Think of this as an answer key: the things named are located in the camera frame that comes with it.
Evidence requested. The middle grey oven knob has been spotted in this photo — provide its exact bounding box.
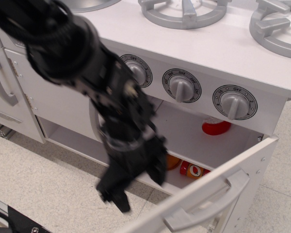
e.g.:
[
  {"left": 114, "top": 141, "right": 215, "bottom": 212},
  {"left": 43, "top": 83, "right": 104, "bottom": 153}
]
[{"left": 162, "top": 68, "right": 202, "bottom": 103}]

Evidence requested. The right grey oven knob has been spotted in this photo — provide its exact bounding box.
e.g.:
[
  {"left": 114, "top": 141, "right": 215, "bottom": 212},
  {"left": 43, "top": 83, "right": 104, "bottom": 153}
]
[{"left": 212, "top": 85, "right": 258, "bottom": 120}]

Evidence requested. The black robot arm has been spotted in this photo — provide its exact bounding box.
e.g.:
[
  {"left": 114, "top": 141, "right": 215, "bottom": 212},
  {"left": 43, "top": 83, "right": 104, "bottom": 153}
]
[{"left": 0, "top": 0, "right": 167, "bottom": 213}]

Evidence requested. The white toy kitchen unit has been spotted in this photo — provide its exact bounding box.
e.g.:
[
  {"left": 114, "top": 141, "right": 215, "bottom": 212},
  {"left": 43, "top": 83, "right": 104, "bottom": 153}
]
[{"left": 0, "top": 0, "right": 291, "bottom": 197}]

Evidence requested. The silver oven door handle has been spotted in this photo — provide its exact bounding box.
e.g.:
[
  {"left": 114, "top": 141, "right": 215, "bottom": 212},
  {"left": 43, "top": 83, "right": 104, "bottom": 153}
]
[{"left": 164, "top": 170, "right": 250, "bottom": 232}]

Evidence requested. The left aluminium frame rail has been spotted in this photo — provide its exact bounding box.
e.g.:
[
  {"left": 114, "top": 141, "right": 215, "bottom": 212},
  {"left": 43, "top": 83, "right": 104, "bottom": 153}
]
[{"left": 0, "top": 124, "right": 15, "bottom": 140}]

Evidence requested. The right aluminium frame rail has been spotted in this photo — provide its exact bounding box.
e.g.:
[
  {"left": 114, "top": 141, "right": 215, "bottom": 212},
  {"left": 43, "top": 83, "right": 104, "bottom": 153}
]
[{"left": 207, "top": 214, "right": 225, "bottom": 233}]

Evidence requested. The silver cabinet door handle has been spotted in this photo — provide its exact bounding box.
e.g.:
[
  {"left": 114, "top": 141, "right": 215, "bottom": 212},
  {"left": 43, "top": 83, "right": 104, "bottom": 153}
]
[{"left": 89, "top": 100, "right": 103, "bottom": 143}]

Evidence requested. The silver stove burner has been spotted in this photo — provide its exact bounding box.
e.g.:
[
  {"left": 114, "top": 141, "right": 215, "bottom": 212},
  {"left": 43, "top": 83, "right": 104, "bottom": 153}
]
[
  {"left": 249, "top": 0, "right": 291, "bottom": 58},
  {"left": 138, "top": 0, "right": 231, "bottom": 30}
]

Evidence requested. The black floor cable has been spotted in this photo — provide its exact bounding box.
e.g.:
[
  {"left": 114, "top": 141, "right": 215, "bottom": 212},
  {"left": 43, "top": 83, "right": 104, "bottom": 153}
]
[{"left": 0, "top": 210, "right": 15, "bottom": 231}]

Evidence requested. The white cabinet door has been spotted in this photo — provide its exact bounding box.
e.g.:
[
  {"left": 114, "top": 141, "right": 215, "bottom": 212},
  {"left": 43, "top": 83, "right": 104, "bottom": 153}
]
[{"left": 4, "top": 48, "right": 107, "bottom": 146}]

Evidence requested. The right silver stove burner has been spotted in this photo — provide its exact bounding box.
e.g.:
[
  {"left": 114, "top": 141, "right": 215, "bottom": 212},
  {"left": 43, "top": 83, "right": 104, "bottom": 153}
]
[{"left": 249, "top": 0, "right": 291, "bottom": 58}]

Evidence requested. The white left appliance door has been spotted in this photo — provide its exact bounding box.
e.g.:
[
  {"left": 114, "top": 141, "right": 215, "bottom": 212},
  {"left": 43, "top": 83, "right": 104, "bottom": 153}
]
[{"left": 0, "top": 48, "right": 45, "bottom": 143}]

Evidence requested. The orange toy food item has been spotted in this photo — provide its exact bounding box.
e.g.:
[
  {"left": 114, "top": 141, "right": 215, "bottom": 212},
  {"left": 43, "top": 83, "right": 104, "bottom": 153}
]
[{"left": 166, "top": 154, "right": 182, "bottom": 170}]

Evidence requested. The red toy food item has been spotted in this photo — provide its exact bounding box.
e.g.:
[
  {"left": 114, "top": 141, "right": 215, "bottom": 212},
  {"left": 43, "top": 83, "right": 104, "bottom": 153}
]
[{"left": 202, "top": 117, "right": 231, "bottom": 135}]

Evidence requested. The left grey oven knob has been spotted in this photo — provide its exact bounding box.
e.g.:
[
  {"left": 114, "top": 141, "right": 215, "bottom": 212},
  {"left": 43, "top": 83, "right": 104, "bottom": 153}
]
[{"left": 120, "top": 54, "right": 153, "bottom": 88}]

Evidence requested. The silver toy sink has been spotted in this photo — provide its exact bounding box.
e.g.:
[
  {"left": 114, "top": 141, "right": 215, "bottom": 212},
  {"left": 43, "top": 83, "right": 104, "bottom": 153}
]
[{"left": 61, "top": 0, "right": 120, "bottom": 13}]

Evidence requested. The red orange toy can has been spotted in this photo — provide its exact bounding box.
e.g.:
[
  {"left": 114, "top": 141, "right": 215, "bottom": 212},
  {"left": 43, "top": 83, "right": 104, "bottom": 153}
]
[{"left": 179, "top": 161, "right": 210, "bottom": 179}]

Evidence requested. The left silver stove burner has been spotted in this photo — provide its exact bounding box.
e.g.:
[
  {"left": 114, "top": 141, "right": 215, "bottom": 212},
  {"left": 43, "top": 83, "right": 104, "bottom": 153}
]
[{"left": 138, "top": 0, "right": 231, "bottom": 30}]

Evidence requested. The white toy oven door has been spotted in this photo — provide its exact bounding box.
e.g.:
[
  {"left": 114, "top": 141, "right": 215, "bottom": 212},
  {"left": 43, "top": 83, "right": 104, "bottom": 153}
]
[{"left": 119, "top": 135, "right": 278, "bottom": 233}]

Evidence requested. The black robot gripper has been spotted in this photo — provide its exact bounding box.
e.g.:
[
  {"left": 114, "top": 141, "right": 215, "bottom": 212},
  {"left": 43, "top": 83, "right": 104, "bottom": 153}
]
[{"left": 83, "top": 53, "right": 167, "bottom": 213}]

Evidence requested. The grey oven knob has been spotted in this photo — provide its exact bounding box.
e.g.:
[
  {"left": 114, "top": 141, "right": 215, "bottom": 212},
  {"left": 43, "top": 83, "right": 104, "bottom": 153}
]
[
  {"left": 212, "top": 85, "right": 258, "bottom": 120},
  {"left": 120, "top": 54, "right": 153, "bottom": 88},
  {"left": 162, "top": 68, "right": 202, "bottom": 103}
]

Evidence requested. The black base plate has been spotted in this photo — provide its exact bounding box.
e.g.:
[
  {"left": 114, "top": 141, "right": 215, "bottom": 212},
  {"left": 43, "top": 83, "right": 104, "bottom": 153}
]
[{"left": 0, "top": 205, "right": 50, "bottom": 233}]

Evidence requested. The aluminium frame rail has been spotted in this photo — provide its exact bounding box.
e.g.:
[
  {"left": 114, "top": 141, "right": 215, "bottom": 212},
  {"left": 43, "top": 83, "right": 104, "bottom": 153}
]
[
  {"left": 207, "top": 214, "right": 225, "bottom": 233},
  {"left": 0, "top": 124, "right": 15, "bottom": 140}
]

